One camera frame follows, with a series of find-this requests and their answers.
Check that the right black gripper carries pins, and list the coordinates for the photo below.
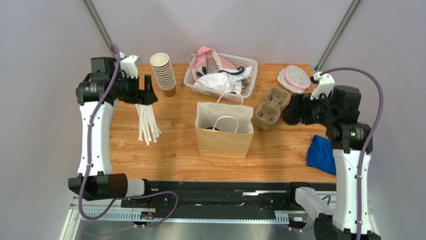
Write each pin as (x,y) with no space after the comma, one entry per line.
(306,109)

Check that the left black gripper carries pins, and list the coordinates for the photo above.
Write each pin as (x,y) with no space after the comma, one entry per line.
(145,97)

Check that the paper bag with handles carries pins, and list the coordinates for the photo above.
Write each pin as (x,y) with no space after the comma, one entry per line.
(235,126)

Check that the black coffee cup lid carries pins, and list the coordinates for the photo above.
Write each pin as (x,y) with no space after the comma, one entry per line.
(212,128)

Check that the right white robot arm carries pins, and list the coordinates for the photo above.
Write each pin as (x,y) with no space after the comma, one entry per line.
(351,145)

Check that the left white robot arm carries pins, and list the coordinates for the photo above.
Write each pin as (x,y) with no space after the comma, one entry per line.
(97,96)

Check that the stack of pulp cup carriers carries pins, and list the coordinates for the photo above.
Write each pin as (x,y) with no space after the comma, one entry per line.
(268,112)

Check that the pile of wrapped straws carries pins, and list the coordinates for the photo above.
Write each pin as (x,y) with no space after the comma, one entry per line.
(148,129)

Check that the stack of paper cups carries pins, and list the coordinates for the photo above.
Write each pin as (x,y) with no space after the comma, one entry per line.
(164,74)

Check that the blue cloth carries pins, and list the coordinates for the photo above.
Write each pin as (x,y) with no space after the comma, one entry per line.
(320,155)

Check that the white crumpled plastic bag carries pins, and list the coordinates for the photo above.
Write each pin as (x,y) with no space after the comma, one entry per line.
(237,80)

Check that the white plastic basket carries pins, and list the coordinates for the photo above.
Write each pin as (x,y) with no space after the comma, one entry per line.
(237,61)

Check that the pink plastic bag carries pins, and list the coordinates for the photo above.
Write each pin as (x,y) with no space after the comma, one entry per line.
(206,60)

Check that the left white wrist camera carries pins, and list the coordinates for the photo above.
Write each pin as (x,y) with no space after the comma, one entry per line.
(129,64)

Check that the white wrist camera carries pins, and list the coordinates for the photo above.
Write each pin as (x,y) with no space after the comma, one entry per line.
(324,84)
(129,64)

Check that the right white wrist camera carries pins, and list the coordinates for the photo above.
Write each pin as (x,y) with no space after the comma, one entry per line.
(324,84)

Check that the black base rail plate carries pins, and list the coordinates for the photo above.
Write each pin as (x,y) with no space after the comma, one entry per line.
(220,200)

